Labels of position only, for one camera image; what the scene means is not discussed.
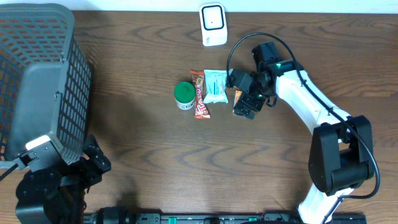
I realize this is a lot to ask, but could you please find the green lid white jar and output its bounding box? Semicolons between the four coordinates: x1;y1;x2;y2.
174;82;195;110

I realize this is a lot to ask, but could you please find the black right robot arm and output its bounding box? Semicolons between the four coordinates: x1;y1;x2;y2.
227;42;380;223

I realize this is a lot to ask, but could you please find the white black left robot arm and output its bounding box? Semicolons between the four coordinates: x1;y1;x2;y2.
16;134;111;223

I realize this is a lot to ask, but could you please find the teal wet wipes packet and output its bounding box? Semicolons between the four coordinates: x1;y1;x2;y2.
203;70;228;104

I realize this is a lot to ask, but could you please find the grey plastic basket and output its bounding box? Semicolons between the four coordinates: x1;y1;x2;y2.
1;3;92;164

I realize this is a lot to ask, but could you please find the red chocolate bar wrapper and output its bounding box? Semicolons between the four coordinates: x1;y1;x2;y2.
190;70;211;119

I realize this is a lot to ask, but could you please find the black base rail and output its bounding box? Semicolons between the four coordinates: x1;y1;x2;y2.
83;206;368;224

